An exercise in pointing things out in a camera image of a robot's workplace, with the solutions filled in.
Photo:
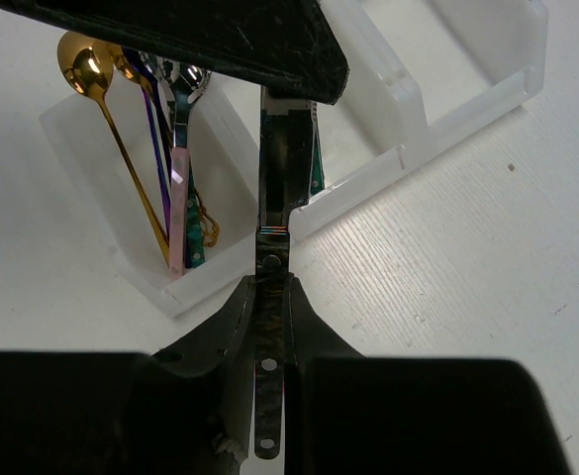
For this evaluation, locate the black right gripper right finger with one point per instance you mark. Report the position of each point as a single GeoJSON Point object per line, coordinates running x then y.
{"type": "Point", "coordinates": [347, 413]}

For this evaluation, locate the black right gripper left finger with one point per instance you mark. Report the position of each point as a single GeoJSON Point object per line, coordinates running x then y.
{"type": "Point", "coordinates": [183, 410]}

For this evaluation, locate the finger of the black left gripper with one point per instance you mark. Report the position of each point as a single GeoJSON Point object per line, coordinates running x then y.
{"type": "Point", "coordinates": [288, 46]}

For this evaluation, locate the knife with dark handle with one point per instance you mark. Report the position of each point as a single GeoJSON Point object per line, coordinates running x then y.
{"type": "Point", "coordinates": [284, 184]}

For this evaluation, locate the silver spoon green handle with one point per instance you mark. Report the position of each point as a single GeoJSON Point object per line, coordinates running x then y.
{"type": "Point", "coordinates": [188, 84]}

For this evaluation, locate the silver spoon pink handle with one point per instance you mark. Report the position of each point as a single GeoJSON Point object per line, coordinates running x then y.
{"type": "Point", "coordinates": [177, 161]}

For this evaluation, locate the silver fork green handle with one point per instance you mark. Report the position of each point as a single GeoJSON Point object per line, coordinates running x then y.
{"type": "Point", "coordinates": [318, 176]}

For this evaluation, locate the purple metallic spoon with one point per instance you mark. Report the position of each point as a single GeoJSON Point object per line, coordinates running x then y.
{"type": "Point", "coordinates": [154, 112]}

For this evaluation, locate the gold spoon ornate handle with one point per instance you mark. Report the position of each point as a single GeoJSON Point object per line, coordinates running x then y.
{"type": "Point", "coordinates": [87, 67]}

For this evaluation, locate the gold spoon plain handle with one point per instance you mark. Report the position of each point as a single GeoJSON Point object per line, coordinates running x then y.
{"type": "Point", "coordinates": [123, 65]}

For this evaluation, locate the white three-compartment plastic tray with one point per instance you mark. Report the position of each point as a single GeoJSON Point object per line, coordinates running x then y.
{"type": "Point", "coordinates": [423, 76]}

